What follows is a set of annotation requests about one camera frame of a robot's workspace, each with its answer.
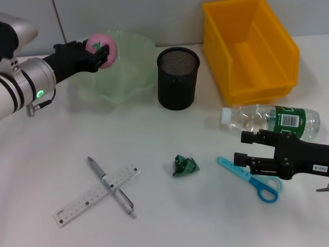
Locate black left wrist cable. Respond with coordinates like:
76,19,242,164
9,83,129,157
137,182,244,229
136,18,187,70
25,87,57,117

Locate clear green-label water bottle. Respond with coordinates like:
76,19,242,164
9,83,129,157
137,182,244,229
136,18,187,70
220,103,321,142

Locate yellow plastic bin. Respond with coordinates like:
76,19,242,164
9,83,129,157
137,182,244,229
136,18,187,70
202,0,300,105

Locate pink toy peach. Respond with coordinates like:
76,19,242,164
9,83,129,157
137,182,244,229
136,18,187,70
85,32,119,70

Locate clear plastic ruler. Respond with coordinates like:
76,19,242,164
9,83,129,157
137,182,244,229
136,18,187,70
53,164,141,228

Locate green plastic wrapper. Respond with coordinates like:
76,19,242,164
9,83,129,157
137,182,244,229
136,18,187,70
172,153,201,177

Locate green wavy glass fruit plate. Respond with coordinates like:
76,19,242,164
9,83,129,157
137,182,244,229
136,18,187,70
67,29,157,106

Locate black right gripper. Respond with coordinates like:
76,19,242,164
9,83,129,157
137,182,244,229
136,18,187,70
233,129,329,181

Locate blue scissors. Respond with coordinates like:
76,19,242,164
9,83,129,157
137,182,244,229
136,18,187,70
216,156,284,204

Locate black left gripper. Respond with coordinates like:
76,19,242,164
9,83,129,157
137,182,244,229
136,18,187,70
42,39,110,85

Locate black mesh pen holder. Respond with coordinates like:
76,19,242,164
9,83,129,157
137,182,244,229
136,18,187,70
156,47,200,111

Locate silver pen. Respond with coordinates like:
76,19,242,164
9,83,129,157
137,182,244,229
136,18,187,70
86,155,137,220

